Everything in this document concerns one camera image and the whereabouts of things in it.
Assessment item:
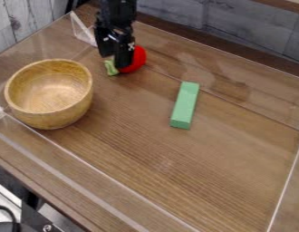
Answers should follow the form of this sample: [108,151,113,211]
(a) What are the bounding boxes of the black cable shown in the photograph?
[0,205,20,232]

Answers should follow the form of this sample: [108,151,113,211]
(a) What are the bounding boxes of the clear acrylic table barrier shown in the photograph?
[0,18,299,232]

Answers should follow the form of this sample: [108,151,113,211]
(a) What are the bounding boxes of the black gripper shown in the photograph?
[95,0,138,69]

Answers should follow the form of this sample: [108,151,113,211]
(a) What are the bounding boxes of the clear acrylic corner bracket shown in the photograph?
[71,11,97,46]

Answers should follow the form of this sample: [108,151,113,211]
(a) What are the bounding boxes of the green rectangular block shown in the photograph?
[170,82,200,130]

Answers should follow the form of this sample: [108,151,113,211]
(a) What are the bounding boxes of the wooden bowl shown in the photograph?
[4,59,93,130]

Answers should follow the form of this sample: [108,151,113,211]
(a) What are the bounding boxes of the red plush strawberry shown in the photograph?
[104,44,148,77]

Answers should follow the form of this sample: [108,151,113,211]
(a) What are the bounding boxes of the black metal bracket with screw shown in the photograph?
[20,202,64,232]

